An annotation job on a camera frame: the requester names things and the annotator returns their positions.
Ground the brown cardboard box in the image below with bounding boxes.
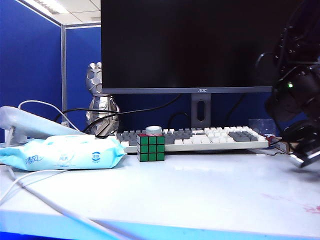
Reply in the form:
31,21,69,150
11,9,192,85
278,141,305,154

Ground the black arched cable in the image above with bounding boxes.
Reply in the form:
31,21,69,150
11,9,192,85
54,108,121,123

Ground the grey monitor stand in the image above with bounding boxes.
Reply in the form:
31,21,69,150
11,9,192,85
191,93,212,128

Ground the black AOC computer monitor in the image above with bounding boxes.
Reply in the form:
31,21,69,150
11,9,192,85
100,0,301,94

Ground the aluminium partition post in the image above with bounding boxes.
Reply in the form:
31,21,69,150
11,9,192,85
60,24,67,123

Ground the thin white cable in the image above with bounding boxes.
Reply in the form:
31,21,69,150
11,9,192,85
0,168,71,208

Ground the clear glass cup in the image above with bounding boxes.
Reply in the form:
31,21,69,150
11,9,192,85
248,118,277,137

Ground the white charging cable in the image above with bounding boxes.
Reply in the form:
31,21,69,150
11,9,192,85
18,99,82,132

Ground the black hanging cable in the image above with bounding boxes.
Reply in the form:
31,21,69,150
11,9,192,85
224,93,247,120

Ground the black monitor cable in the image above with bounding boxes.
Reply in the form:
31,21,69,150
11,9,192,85
83,93,182,133

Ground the black looped cable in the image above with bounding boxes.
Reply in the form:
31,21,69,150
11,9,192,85
167,111,193,130

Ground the white and grey keyboard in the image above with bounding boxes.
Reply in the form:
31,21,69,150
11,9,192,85
114,126,269,153

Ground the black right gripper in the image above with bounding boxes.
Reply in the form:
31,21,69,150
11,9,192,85
264,63,320,168

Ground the white tape roll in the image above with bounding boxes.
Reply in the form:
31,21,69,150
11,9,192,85
145,125,162,137

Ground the light blue wet wipes pack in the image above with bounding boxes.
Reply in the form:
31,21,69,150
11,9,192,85
0,134,127,172

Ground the thick white cable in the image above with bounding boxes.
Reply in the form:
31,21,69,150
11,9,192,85
6,164,131,240

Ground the Rubik's cube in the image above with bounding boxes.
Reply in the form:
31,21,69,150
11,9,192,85
136,133,166,163

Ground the silver robot figurine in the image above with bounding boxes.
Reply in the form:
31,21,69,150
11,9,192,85
85,62,121,138

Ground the ceiling light panel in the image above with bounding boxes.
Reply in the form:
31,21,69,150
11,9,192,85
19,0,62,15

